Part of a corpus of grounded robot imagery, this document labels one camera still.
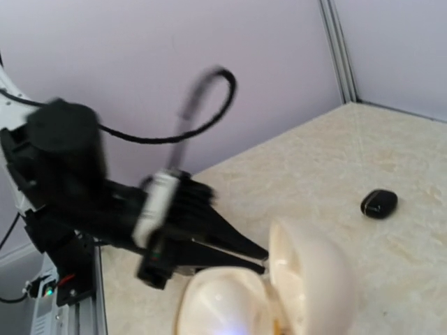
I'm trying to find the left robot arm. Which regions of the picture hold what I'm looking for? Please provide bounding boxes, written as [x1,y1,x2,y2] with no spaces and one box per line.
[1,67,269,306]

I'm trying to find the black earbud charging case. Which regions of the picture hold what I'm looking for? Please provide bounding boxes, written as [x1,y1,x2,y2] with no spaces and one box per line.
[360,189,398,220]

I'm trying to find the front aluminium rail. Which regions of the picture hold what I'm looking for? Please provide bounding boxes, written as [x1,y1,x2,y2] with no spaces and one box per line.
[20,244,109,335]

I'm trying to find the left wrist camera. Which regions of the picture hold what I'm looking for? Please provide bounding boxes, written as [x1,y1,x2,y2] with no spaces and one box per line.
[132,167,217,247]

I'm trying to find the left aluminium frame post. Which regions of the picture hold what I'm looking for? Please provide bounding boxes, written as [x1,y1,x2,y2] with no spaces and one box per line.
[319,0,359,103]

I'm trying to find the left camera cable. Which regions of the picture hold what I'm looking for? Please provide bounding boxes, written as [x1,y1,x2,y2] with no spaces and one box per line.
[97,66,238,172]

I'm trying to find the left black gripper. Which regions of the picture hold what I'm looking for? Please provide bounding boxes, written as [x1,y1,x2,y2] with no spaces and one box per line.
[136,205,269,290]

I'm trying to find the white earbud charging case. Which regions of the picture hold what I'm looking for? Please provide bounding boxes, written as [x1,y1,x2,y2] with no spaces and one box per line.
[173,219,356,334]

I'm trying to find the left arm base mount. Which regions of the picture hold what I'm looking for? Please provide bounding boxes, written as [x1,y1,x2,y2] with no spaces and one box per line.
[25,232,96,306]

